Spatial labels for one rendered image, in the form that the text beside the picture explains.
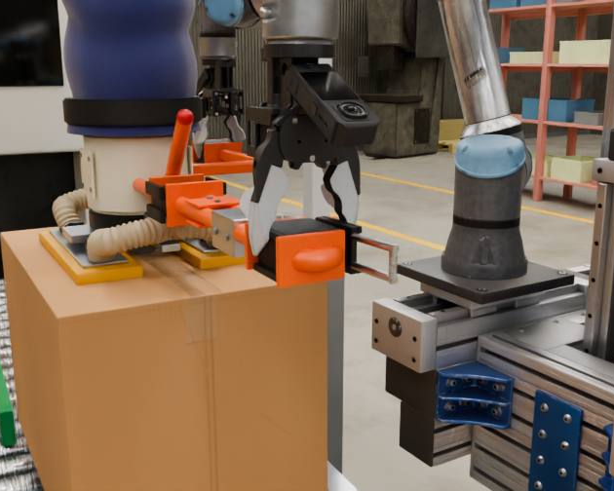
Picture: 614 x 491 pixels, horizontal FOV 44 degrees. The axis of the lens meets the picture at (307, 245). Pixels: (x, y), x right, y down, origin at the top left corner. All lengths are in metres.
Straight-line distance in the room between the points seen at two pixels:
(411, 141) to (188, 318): 10.49
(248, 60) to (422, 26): 2.49
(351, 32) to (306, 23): 11.37
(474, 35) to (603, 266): 0.48
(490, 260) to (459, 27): 0.43
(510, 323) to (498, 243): 0.15
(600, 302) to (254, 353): 0.56
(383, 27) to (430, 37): 0.70
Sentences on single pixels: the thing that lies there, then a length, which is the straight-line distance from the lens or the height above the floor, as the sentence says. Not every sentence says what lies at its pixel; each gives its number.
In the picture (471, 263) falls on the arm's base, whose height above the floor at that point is 1.06.
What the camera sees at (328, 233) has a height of 1.24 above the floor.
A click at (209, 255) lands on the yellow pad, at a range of 1.22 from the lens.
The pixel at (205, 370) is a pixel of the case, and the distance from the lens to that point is 1.11.
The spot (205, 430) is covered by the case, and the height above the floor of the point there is 0.88.
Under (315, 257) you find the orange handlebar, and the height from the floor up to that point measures 1.22.
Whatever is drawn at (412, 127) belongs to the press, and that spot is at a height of 0.45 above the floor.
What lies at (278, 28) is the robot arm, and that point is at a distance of 0.75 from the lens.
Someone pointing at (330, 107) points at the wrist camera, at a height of 1.36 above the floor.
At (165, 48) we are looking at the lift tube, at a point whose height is 1.42.
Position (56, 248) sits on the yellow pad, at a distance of 1.33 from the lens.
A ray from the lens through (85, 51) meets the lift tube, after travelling 1.25.
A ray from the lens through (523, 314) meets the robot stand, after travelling 1.40.
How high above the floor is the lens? 1.40
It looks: 14 degrees down
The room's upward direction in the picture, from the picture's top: straight up
